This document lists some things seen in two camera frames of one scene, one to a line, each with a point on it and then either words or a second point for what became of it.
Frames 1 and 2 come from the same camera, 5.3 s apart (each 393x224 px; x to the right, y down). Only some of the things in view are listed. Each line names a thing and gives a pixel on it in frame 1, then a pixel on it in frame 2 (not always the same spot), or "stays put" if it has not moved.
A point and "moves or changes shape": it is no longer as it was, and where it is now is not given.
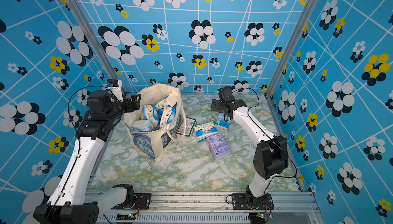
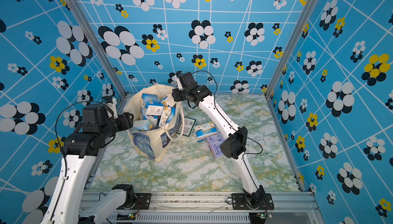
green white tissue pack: (190, 124) stays put
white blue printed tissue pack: (150, 112) to (152, 121)
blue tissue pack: (158, 109) to (150, 99)
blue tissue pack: (222, 122) moves or changes shape
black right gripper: (217, 103) to (176, 93)
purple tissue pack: (218, 146) stays put
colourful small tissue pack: (204, 130) stays put
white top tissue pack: (143, 126) stays put
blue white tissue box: (169, 114) stays put
